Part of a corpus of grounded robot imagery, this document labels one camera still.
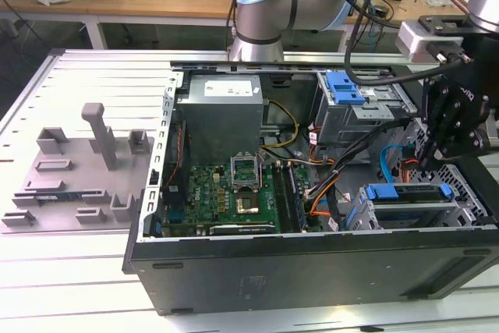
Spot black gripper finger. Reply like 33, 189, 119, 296
419, 75, 444, 170
439, 81, 489, 161

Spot orange disk power wire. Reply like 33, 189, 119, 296
401, 158, 421, 184

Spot hard disk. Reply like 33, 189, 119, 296
346, 182, 455, 231

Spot metal disk bay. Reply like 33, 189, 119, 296
342, 182, 488, 232

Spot metal drive cage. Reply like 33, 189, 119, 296
313, 71, 419, 149

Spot installed RAM stick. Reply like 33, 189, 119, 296
287, 163, 308, 232

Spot black RAM slot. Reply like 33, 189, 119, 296
271, 164, 290, 232
276, 164, 296, 232
281, 164, 300, 232

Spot CPU socket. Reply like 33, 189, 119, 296
229, 151, 261, 193

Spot silver power supply unit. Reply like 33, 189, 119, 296
175, 74, 266, 166

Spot black graphics card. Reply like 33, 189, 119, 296
159, 221, 277, 239

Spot black PC case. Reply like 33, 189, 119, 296
122, 60, 499, 317

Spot green motherboard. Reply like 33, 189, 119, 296
160, 161, 325, 239

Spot wooden desk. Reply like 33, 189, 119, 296
0, 0, 499, 51

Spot grey parts rack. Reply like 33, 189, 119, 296
0, 102, 155, 235

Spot loose RAM stick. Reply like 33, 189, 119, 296
36, 191, 85, 202

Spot black cable bundle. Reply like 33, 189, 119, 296
306, 114, 414, 198

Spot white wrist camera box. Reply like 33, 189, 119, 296
396, 19, 467, 64

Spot blue plastic drive bracket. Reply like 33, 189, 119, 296
325, 70, 370, 106

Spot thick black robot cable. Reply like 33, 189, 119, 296
342, 0, 448, 84

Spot short blue data cable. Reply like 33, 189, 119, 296
310, 198, 332, 215

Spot orange red wire bundle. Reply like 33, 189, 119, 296
310, 157, 340, 219

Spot yellow black power wires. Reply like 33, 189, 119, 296
260, 98, 300, 154

